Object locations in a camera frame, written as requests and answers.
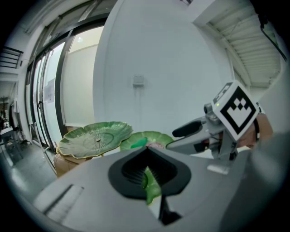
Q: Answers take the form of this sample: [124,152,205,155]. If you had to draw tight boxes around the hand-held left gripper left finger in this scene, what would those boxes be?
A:
[33,146,164,232]

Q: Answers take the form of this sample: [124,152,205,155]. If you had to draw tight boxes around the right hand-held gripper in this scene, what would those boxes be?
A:
[166,80,259,161]

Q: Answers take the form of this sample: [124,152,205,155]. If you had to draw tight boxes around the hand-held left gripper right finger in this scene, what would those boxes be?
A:
[145,146,237,232]

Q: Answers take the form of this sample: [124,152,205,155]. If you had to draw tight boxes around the small pink round object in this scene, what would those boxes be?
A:
[146,141,164,149]

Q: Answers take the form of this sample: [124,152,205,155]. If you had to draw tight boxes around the small green bottle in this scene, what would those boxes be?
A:
[130,137,148,150]

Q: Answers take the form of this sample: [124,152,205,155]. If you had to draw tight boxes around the green tiered glass dish stand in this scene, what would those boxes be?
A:
[56,121,175,206]

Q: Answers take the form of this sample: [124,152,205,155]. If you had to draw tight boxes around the person's right forearm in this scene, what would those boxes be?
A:
[237,113,274,150]

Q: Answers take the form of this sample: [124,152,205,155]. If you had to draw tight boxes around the large cardboard box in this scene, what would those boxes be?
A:
[53,153,92,178]

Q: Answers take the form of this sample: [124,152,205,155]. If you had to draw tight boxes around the black framed glass door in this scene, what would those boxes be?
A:
[24,12,111,155]

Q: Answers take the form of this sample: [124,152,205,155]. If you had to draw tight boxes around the black metal railing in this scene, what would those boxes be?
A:
[0,46,24,69]

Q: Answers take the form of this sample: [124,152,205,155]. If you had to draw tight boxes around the white cable conduit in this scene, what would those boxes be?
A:
[135,87,143,132]

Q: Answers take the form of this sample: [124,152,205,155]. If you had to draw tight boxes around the white wall switch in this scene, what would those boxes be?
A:
[132,74,145,88]

